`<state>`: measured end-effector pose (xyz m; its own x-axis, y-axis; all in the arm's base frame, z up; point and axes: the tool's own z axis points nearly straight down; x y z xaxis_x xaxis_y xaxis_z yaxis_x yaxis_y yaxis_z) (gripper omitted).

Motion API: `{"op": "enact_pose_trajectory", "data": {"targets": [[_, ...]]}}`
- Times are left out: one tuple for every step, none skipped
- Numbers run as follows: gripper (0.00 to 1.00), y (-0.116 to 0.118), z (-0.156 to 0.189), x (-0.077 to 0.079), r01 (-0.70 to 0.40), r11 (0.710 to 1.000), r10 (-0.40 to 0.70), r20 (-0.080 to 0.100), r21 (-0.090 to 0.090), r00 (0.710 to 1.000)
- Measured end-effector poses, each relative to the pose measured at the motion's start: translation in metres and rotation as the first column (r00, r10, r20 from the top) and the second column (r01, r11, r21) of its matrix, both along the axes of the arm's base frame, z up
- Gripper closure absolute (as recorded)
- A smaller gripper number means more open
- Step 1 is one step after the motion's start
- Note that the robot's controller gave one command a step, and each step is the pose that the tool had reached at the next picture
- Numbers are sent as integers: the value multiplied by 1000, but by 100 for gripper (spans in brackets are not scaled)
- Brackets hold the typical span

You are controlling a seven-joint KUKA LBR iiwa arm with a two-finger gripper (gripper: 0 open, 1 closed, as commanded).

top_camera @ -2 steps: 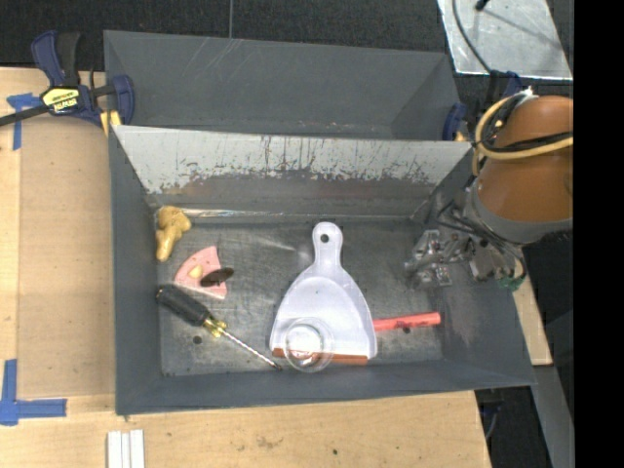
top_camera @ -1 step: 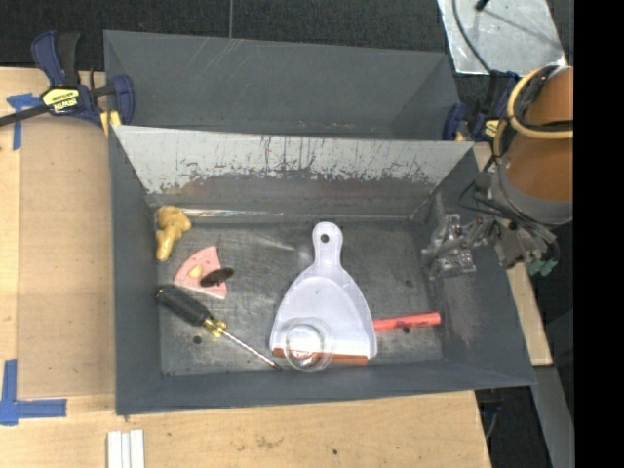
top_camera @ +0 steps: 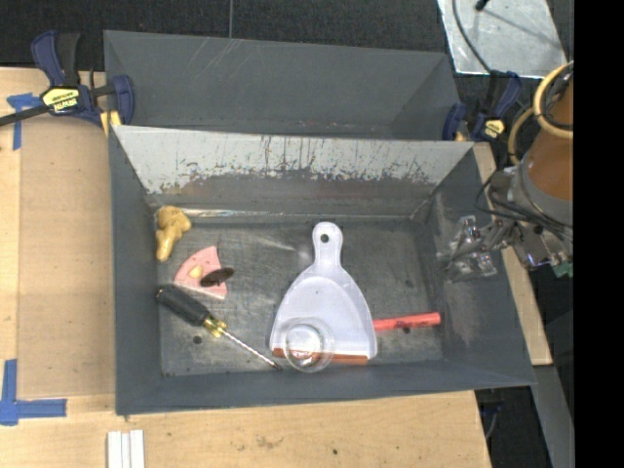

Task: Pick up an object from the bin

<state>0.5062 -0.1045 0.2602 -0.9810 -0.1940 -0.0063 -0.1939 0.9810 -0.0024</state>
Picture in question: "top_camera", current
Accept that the white plastic scoop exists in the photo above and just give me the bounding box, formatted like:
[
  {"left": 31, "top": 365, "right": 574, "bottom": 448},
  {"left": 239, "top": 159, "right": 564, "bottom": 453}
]
[{"left": 268, "top": 220, "right": 379, "bottom": 362}]

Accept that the black and yellow screwdriver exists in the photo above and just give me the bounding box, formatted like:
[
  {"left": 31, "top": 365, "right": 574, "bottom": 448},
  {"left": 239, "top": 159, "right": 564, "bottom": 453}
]
[{"left": 155, "top": 284, "right": 285, "bottom": 372}]

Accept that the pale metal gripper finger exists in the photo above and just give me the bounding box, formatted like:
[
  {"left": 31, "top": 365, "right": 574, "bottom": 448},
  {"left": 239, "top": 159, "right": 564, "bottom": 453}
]
[
  {"left": 445, "top": 251, "right": 499, "bottom": 283},
  {"left": 437, "top": 214, "right": 489, "bottom": 269}
]

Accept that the pink wedge-shaped toy slice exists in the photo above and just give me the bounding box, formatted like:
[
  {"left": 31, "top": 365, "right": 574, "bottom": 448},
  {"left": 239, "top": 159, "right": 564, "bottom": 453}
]
[{"left": 174, "top": 245, "right": 231, "bottom": 301}]

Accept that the orange-red marker pen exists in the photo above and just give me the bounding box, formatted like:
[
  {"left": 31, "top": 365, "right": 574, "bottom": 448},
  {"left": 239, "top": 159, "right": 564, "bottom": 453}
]
[{"left": 371, "top": 311, "right": 443, "bottom": 333}]

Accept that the grey metal bin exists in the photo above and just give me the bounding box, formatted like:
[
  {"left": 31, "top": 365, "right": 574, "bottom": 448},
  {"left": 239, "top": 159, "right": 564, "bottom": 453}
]
[{"left": 101, "top": 29, "right": 538, "bottom": 416}]

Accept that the clear glass cup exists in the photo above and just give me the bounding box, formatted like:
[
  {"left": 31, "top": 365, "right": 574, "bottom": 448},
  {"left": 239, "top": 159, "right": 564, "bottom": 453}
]
[{"left": 281, "top": 322, "right": 337, "bottom": 374}]

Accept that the yellow toy ginger root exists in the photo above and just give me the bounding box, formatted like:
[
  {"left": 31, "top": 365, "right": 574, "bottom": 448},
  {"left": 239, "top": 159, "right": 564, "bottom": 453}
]
[{"left": 154, "top": 205, "right": 193, "bottom": 263}]

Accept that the dark brown small oval piece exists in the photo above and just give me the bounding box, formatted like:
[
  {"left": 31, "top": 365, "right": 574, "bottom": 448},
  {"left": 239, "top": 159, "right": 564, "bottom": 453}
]
[{"left": 200, "top": 266, "right": 236, "bottom": 289}]

